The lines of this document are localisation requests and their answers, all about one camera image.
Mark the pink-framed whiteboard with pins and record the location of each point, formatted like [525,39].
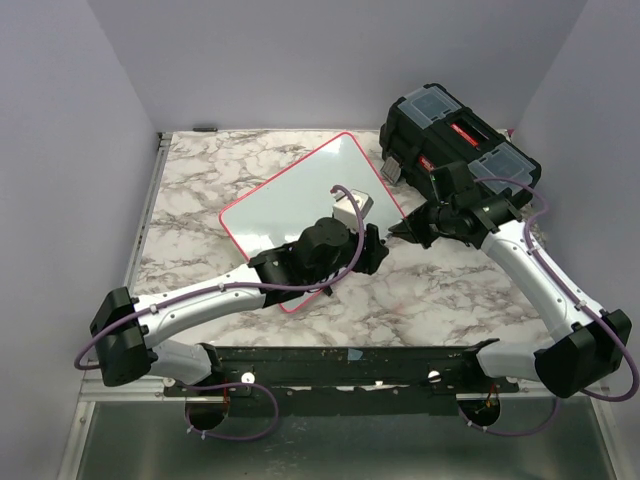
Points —
[278,210]

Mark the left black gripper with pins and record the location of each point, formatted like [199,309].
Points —
[376,251]

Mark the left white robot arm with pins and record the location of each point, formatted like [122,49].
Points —
[134,337]

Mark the black red toolbox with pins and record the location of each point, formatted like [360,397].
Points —
[429,128]

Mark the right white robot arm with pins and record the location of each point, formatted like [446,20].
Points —
[587,342]

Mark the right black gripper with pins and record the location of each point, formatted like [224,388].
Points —
[412,226]

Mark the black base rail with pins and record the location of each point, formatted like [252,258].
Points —
[256,382]

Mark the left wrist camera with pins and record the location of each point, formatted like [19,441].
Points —
[345,207]

